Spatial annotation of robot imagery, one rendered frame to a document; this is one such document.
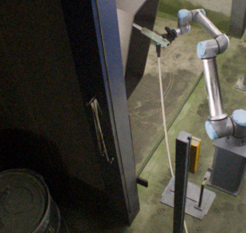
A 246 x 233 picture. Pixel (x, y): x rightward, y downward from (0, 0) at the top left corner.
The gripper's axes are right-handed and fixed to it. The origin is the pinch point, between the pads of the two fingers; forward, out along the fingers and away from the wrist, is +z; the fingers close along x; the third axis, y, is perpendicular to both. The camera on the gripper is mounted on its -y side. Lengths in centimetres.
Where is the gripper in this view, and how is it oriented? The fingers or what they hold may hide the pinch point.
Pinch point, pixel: (156, 41)
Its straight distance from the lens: 311.2
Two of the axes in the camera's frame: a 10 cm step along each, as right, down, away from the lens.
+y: 0.1, 7.1, 7.1
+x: -7.0, -5.0, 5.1
